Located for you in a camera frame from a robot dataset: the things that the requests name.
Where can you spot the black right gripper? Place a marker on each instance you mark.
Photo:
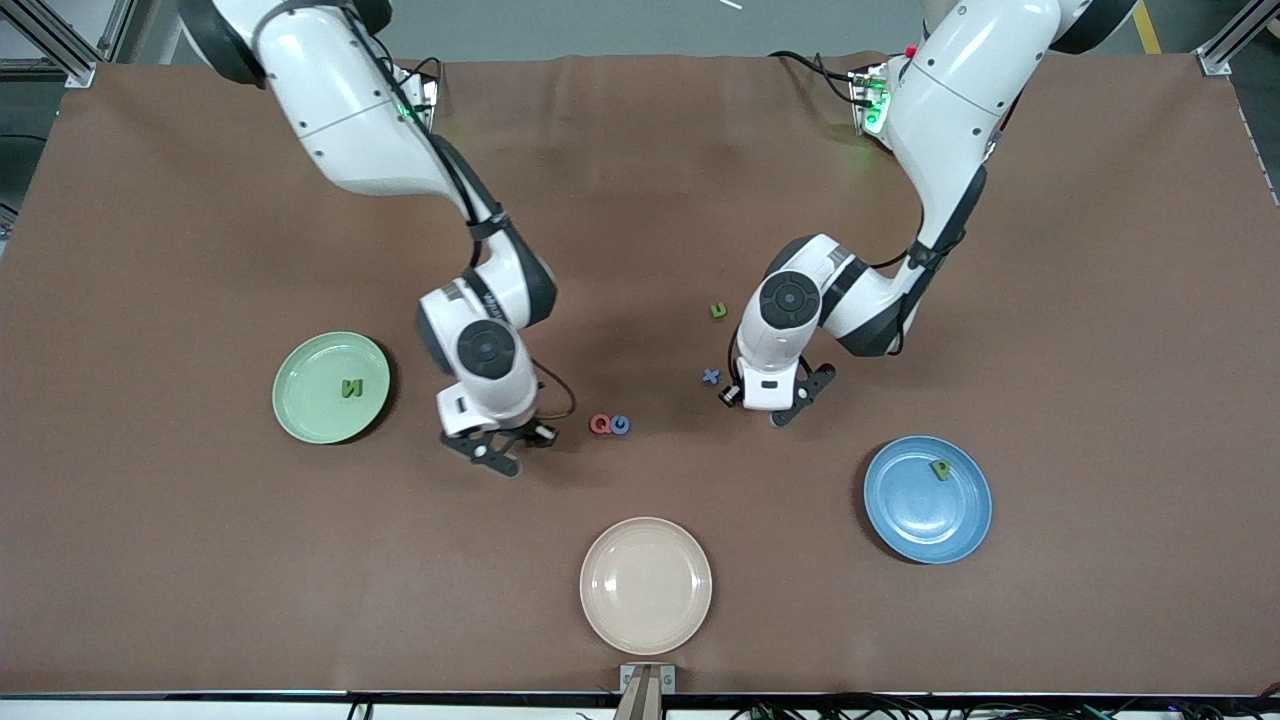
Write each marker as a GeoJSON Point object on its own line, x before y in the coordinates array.
{"type": "Point", "coordinates": [524, 431]}

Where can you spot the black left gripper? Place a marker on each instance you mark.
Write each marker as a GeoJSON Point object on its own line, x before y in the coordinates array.
{"type": "Point", "coordinates": [737, 395]}

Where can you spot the red capital letter Q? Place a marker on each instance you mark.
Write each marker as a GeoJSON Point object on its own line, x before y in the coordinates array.
{"type": "Point", "coordinates": [600, 433]}

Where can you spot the blue capital letter G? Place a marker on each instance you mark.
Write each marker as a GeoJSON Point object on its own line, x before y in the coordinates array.
{"type": "Point", "coordinates": [621, 433]}

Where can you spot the green capital letter N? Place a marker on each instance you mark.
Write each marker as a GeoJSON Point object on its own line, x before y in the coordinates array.
{"type": "Point", "coordinates": [351, 388]}

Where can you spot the green lowercase letter p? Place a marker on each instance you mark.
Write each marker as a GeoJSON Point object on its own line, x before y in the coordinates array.
{"type": "Point", "coordinates": [940, 469]}

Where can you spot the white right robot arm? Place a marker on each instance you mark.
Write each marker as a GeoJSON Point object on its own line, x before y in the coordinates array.
{"type": "Point", "coordinates": [350, 110]}

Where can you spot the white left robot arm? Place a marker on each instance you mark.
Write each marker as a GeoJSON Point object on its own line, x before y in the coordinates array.
{"type": "Point", "coordinates": [950, 90]}

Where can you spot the beige plate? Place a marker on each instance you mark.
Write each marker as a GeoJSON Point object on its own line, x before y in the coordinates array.
{"type": "Point", "coordinates": [646, 585]}

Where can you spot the brown table cover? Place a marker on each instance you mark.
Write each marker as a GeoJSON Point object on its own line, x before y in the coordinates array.
{"type": "Point", "coordinates": [660, 180]}

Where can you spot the green plate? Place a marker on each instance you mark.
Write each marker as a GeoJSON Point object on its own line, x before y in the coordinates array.
{"type": "Point", "coordinates": [315, 400]}

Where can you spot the blue plate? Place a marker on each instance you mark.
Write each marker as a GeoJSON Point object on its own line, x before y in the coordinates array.
{"type": "Point", "coordinates": [928, 520]}

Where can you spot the yellow floor tape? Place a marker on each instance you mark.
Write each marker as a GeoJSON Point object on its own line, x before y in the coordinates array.
{"type": "Point", "coordinates": [1150, 30]}

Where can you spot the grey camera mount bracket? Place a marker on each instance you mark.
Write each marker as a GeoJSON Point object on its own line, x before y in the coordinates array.
{"type": "Point", "coordinates": [647, 690]}

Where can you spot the aluminium frame profile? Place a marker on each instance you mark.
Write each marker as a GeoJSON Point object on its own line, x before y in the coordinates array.
{"type": "Point", "coordinates": [75, 68]}
{"type": "Point", "coordinates": [1215, 55]}

